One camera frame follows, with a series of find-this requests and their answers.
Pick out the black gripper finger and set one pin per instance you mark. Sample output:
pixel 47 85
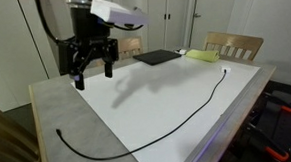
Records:
pixel 79 82
pixel 108 69

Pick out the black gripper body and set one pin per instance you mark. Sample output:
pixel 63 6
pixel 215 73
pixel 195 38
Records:
pixel 89 24

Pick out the white charger adapter block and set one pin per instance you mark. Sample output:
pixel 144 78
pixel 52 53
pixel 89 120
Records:
pixel 226 68

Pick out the light wooden slat-back chair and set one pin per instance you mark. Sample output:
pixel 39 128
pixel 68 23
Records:
pixel 233 39
pixel 130 45
pixel 9 148

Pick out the black flat pad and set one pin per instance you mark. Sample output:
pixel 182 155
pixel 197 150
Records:
pixel 156 56

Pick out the large white paper sheet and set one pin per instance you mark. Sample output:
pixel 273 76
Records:
pixel 154 117

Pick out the yellow-green folded cloth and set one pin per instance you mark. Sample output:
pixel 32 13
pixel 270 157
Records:
pixel 202 55

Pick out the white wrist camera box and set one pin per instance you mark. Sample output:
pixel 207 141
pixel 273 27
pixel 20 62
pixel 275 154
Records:
pixel 115 12

